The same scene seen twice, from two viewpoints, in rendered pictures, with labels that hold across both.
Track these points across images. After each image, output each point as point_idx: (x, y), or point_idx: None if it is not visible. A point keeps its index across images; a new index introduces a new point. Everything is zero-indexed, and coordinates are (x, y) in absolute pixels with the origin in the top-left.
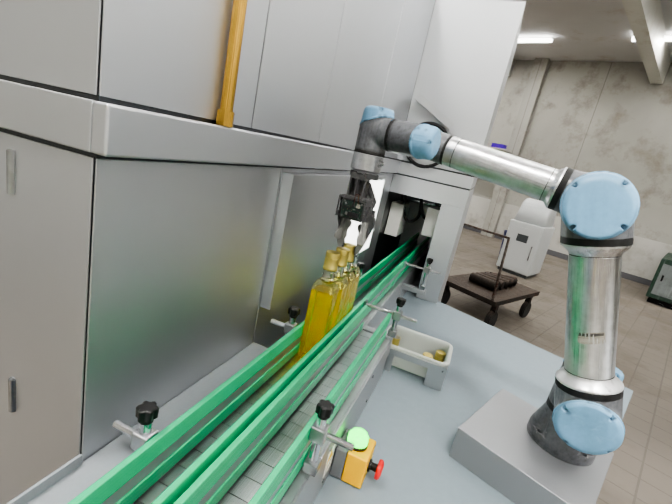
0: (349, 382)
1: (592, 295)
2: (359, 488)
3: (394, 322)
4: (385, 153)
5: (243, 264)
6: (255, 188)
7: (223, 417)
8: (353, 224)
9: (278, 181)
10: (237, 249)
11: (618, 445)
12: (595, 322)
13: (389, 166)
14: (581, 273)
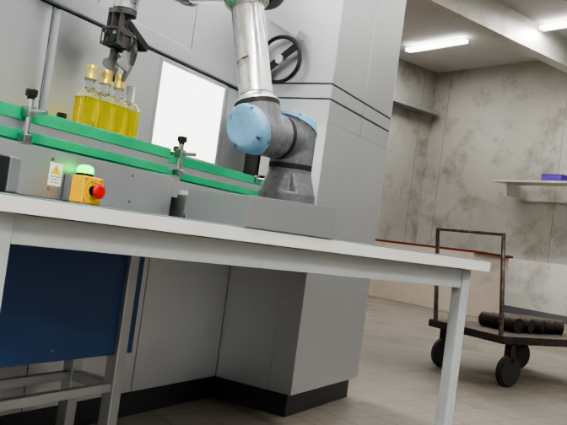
0: (88, 142)
1: (238, 30)
2: (80, 201)
3: (177, 160)
4: (224, 63)
5: (15, 67)
6: (24, 9)
7: None
8: (170, 111)
9: (50, 15)
10: (8, 50)
11: (259, 128)
12: (242, 49)
13: (232, 78)
14: (233, 19)
